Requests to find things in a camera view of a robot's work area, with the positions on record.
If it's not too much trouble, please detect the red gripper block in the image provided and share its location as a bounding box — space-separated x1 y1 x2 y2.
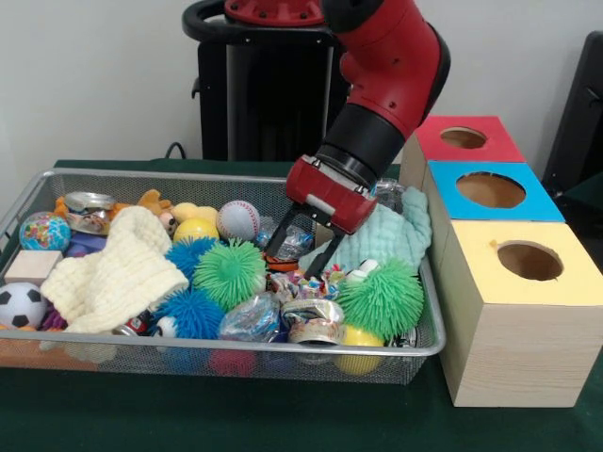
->
264 155 378 280

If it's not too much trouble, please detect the colourful patterned knotted toy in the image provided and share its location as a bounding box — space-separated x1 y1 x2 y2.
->
269 268 348 302

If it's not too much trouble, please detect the mint green muslin cloth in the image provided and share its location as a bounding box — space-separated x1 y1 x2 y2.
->
300 186 432 274

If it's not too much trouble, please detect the green furry monster toy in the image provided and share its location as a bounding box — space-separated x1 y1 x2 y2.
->
336 259 425 340

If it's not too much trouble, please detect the cream muslin cloth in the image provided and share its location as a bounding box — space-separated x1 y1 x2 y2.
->
41 207 189 335

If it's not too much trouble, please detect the clear mesh bin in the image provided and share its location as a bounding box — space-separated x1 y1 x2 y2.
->
0 169 446 387

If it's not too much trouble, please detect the wooden box with three holes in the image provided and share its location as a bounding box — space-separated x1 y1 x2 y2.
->
399 115 603 408

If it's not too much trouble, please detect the green spiky rubber ball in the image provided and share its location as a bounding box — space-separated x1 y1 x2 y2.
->
193 239 268 314

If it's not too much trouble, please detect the plain yellow ball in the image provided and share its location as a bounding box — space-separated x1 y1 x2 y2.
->
172 217 220 244

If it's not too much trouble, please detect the blue furry monster toy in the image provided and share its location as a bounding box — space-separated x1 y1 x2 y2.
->
151 287 227 340

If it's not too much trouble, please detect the yellow plush animal toy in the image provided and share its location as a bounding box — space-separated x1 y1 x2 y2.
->
137 188 180 236

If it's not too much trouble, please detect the dark green table cloth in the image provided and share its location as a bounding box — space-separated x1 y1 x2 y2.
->
0 158 603 452

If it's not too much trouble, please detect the small black white soccer ball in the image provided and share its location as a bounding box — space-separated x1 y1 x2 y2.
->
0 282 49 330

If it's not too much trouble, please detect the black upright panel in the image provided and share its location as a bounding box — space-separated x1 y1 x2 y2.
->
542 31 603 218

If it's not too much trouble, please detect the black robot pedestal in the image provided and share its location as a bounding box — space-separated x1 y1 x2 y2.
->
182 0 354 163

